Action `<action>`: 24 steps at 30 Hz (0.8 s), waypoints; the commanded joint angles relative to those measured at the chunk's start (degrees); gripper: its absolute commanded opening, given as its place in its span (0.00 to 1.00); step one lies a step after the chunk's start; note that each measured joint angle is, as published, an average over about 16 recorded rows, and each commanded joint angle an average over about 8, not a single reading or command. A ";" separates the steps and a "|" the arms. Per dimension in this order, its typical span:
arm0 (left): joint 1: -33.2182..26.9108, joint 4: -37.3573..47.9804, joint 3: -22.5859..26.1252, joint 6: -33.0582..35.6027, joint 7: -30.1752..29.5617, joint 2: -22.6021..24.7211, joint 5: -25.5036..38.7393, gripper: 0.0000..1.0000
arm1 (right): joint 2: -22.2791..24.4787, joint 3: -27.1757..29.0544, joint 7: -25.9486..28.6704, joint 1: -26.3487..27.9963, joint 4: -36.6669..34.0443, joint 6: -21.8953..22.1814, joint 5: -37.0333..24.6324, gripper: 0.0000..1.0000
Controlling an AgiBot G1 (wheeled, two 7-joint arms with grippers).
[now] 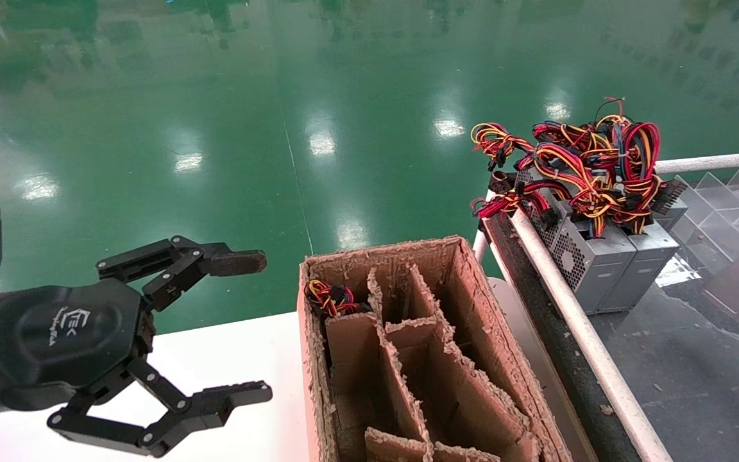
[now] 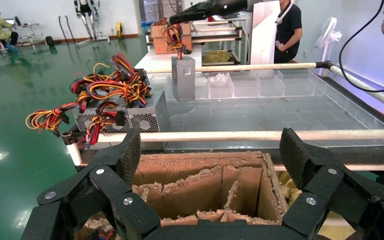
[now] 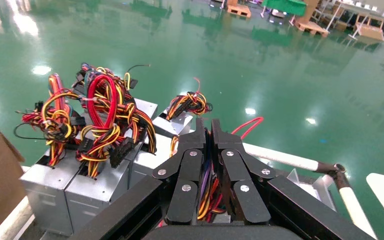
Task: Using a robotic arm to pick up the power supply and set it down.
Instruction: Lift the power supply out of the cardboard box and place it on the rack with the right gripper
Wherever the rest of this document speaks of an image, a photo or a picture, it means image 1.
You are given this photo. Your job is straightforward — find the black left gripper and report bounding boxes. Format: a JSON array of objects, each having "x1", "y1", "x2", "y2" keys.
[{"x1": 0, "y1": 235, "x2": 274, "y2": 458}]

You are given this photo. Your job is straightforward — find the torn cardboard divider grid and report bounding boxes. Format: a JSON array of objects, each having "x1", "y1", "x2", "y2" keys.
[{"x1": 325, "y1": 265, "x2": 532, "y2": 462}]

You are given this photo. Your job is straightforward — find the worn brown cardboard box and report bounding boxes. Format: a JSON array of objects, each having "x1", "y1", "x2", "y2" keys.
[{"x1": 297, "y1": 235, "x2": 574, "y2": 462}]

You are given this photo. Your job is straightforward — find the grey power supply black connector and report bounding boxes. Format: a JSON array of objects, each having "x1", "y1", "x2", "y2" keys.
[{"x1": 649, "y1": 179, "x2": 692, "y2": 233}]

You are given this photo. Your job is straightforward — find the clear plastic divider tray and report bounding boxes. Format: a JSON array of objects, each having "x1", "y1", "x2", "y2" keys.
[{"x1": 655, "y1": 168, "x2": 739, "y2": 323}]

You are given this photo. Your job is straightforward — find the power supply with coloured wires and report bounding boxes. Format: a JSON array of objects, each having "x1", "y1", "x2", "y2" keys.
[{"x1": 303, "y1": 277, "x2": 365, "y2": 317}]

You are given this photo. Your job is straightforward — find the short white pipe post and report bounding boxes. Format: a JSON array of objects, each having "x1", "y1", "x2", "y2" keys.
[{"x1": 472, "y1": 190, "x2": 496, "y2": 264}]

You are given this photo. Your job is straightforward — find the grey cart frame edge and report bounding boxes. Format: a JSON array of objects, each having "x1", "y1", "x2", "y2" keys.
[{"x1": 490, "y1": 277, "x2": 601, "y2": 462}]

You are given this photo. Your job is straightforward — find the grey power supplies with cables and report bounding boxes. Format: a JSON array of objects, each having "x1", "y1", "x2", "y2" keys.
[{"x1": 532, "y1": 96, "x2": 682, "y2": 314}]

